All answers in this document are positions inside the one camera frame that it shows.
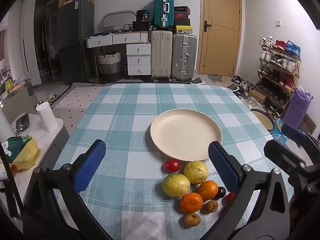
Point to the plain black shoe box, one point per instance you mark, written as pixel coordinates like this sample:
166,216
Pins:
181,22

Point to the cream waste bin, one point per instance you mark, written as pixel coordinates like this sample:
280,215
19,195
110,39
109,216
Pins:
262,120

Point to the brown wrinkled round fruit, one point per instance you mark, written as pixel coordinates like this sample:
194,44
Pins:
192,219
210,206

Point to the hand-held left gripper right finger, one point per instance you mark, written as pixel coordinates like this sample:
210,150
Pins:
223,167

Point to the dark glass wardrobe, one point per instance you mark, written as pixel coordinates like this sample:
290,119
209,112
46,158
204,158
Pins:
46,30

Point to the yellow plastic bag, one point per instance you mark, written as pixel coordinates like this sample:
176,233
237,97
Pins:
26,156

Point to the orange mandarin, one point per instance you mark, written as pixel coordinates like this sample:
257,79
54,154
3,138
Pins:
208,190
191,202

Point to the oval mirror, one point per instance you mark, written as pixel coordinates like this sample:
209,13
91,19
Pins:
117,17

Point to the woven laundry basket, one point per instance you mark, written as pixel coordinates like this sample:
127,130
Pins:
109,65

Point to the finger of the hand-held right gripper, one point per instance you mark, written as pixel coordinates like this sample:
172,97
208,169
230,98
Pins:
282,153
295,133

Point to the white side table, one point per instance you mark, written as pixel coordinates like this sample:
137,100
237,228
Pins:
32,177

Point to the white dotted rug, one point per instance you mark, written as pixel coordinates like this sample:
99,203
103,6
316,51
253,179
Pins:
75,102

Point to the teal suitcase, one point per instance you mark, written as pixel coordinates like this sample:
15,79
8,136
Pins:
163,8

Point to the dark grey refrigerator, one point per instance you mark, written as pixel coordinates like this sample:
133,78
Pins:
75,42

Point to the white desk with drawers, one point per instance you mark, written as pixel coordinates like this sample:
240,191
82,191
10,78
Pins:
137,55

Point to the red black shoe box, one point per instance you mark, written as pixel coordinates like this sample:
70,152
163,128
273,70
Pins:
181,15

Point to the black case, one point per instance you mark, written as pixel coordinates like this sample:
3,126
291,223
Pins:
140,26

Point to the wooden door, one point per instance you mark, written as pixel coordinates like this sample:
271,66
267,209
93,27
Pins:
221,30

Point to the yellow black shoe box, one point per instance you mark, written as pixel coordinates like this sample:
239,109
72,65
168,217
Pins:
184,29

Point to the black labelled bag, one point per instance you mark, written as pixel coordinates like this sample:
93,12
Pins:
143,15

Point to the beige sandals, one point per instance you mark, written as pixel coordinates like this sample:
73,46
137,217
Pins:
52,97

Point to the green bag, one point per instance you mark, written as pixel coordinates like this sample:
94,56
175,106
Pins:
16,147

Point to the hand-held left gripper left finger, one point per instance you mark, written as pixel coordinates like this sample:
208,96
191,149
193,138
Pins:
90,166

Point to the white paper towel roll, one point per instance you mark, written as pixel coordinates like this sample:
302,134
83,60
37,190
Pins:
47,117

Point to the white wall switch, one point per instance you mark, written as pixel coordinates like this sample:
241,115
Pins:
278,22

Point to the cream round plate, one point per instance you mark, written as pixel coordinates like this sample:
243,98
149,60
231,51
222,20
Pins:
186,133

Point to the blue plastic bag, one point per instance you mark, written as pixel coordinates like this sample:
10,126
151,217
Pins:
279,128

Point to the pile of shoes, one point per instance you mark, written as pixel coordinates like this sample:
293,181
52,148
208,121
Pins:
241,90

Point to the grey door mat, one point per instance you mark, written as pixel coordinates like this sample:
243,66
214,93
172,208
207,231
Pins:
215,78

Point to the silver foil bag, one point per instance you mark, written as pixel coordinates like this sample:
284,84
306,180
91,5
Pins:
22,126

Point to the yellow guava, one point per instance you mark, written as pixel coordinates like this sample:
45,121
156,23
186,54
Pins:
196,172
176,185

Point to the silver suitcase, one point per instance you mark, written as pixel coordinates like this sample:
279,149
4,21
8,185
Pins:
184,57

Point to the small white basket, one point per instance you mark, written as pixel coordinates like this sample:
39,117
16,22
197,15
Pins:
127,27

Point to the teal white checked tablecloth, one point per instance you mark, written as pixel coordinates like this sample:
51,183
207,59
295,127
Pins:
130,120

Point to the grey slippers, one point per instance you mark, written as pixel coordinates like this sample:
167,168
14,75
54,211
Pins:
197,81

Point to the wooden shoe rack with shoes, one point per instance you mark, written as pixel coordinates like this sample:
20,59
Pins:
278,75

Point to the dark purple round fruit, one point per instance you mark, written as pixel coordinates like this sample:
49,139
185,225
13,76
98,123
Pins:
221,192

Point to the wooden bowl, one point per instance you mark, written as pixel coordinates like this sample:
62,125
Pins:
17,88

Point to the purple bag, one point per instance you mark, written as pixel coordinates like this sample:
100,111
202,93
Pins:
297,107

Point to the beige suitcase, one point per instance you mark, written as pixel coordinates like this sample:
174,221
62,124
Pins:
161,55

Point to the red tomato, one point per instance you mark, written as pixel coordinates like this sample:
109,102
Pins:
230,197
172,165

